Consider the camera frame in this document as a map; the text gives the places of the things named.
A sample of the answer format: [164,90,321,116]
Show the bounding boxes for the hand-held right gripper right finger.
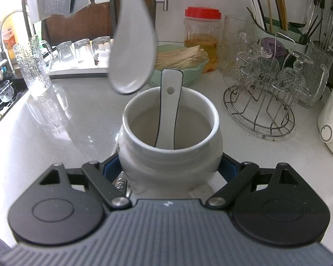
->
[205,153,301,209]

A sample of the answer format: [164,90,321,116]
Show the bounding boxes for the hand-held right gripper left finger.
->
[40,155,133,211]

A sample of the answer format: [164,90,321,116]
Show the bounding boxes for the metal fork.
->
[113,171,133,198]

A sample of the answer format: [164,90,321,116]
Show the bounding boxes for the white ceramic mug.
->
[118,86,224,197]

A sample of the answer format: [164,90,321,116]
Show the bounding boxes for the white ceramic spoon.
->
[155,69,184,149]
[108,0,158,95]

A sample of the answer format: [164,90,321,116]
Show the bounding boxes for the green chopstick holder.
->
[246,7,318,47]

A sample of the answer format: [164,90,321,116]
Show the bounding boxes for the set of hanging kitchen utensils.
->
[305,0,333,53]

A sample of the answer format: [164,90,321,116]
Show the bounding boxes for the green plastic basket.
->
[147,42,209,87]

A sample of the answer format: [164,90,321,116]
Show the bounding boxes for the crystal footed glass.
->
[275,51,314,107]
[237,32,278,89]

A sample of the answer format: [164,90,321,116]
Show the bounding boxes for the clear drinking glass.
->
[91,36,113,61]
[56,41,76,65]
[73,39,94,63]

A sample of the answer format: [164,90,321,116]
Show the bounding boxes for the black kitchen sink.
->
[0,69,30,133]

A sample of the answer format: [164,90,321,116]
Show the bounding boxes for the tall clear glass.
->
[220,15,257,82]

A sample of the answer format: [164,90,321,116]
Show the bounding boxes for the dried noodles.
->
[155,46,208,71]

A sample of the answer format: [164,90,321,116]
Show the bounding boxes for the textured glass mug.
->
[13,35,55,98]

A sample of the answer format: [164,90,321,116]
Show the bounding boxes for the textured glass pitcher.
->
[296,41,333,109]

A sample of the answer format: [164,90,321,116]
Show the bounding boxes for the small glass cup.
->
[0,80,12,102]

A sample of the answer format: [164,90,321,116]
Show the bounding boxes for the plastic jar red lid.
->
[184,6,222,73]

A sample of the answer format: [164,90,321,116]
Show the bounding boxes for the wooden cutting board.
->
[41,0,170,46]

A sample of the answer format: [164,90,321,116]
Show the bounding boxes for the black dish rack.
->
[21,0,121,74]

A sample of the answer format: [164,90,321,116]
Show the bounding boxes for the yellow oil bottle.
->
[3,14,25,59]

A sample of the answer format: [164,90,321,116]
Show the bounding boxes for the short metal faucet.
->
[0,9,27,64]

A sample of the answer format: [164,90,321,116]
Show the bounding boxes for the metal wire cup rack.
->
[223,32,297,139]

